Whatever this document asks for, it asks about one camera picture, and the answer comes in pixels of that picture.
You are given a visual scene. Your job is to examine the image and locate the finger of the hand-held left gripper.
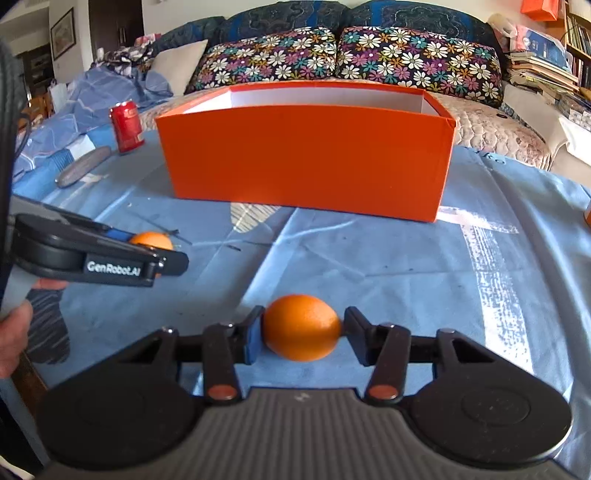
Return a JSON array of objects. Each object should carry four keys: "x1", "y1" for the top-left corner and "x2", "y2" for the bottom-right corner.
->
[
  {"x1": 152, "y1": 248, "x2": 189, "y2": 278},
  {"x1": 69, "y1": 213, "x2": 138, "y2": 245}
]

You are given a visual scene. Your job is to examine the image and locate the red soda can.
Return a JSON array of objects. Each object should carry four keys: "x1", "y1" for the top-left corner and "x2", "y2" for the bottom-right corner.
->
[{"x1": 109, "y1": 100, "x2": 147, "y2": 154}]

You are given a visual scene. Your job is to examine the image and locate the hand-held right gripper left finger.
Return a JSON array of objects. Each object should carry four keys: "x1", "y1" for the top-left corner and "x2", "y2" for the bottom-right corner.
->
[{"x1": 111, "y1": 305, "x2": 267, "y2": 403}]

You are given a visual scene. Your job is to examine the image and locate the orange paper bag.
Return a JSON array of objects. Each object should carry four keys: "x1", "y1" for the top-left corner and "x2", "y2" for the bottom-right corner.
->
[{"x1": 520, "y1": 0, "x2": 560, "y2": 22}]

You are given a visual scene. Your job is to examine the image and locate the stack of books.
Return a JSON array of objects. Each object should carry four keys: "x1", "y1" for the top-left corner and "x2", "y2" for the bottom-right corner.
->
[{"x1": 505, "y1": 51, "x2": 581, "y2": 101}]

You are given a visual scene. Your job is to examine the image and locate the dark blue patterned cushion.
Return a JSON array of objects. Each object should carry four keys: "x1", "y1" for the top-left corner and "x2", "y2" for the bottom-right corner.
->
[
  {"x1": 219, "y1": 0, "x2": 350, "y2": 43},
  {"x1": 342, "y1": 0, "x2": 498, "y2": 48},
  {"x1": 151, "y1": 16, "x2": 228, "y2": 57}
]

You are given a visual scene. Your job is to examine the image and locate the wooden bookshelf with books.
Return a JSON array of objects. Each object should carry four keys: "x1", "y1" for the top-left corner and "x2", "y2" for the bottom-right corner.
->
[{"x1": 563, "y1": 0, "x2": 591, "y2": 89}]

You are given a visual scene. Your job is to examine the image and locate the floral print cushion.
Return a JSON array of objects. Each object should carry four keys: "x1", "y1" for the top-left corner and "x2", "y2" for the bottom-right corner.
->
[
  {"x1": 185, "y1": 27, "x2": 339, "y2": 96},
  {"x1": 334, "y1": 25, "x2": 504, "y2": 108}
]

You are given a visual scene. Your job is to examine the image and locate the pink plastic bag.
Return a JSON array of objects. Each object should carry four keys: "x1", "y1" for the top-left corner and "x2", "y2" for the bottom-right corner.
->
[{"x1": 487, "y1": 13, "x2": 520, "y2": 52}]

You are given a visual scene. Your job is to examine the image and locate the blue booklet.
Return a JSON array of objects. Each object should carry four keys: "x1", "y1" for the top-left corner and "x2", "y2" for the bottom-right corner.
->
[{"x1": 517, "y1": 27, "x2": 574, "y2": 71}]

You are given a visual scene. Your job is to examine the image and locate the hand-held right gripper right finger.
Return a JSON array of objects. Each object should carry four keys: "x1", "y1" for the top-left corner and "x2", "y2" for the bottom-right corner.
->
[{"x1": 342, "y1": 306, "x2": 514, "y2": 408}]

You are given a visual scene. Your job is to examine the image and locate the framed wall picture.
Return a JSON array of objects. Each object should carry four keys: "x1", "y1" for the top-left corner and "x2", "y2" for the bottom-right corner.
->
[{"x1": 49, "y1": 6, "x2": 76, "y2": 62}]

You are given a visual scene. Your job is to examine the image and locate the pile of patterned clothes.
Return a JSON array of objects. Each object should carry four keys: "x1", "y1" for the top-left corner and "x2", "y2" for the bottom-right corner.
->
[{"x1": 100, "y1": 36, "x2": 160, "y2": 71}]

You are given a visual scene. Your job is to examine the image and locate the crumpled blue sheet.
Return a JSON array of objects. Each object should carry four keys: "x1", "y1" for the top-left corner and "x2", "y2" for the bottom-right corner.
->
[{"x1": 11, "y1": 68, "x2": 175, "y2": 182}]

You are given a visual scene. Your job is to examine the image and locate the white side table cloth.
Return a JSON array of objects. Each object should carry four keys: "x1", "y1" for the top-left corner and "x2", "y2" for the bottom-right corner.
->
[{"x1": 501, "y1": 82, "x2": 591, "y2": 182}]

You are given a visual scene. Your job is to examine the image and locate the row of small white boxes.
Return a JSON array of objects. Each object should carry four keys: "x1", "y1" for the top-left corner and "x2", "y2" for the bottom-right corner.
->
[{"x1": 555, "y1": 91, "x2": 591, "y2": 124}]

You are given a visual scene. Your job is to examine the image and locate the orange cardboard box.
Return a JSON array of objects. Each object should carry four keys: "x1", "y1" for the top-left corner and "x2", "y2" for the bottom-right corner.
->
[{"x1": 154, "y1": 82, "x2": 458, "y2": 223}]

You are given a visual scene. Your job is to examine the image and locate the blue patterned tablecloth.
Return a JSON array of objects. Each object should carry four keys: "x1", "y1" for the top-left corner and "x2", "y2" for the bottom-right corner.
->
[{"x1": 11, "y1": 124, "x2": 591, "y2": 480}]

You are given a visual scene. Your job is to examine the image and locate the person's left hand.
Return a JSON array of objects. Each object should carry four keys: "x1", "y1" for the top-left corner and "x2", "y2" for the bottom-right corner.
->
[{"x1": 0, "y1": 278, "x2": 70, "y2": 380}]

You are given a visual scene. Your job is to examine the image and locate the white pillow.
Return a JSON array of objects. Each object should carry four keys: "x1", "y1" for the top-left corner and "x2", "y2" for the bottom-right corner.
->
[{"x1": 148, "y1": 39, "x2": 210, "y2": 97}]

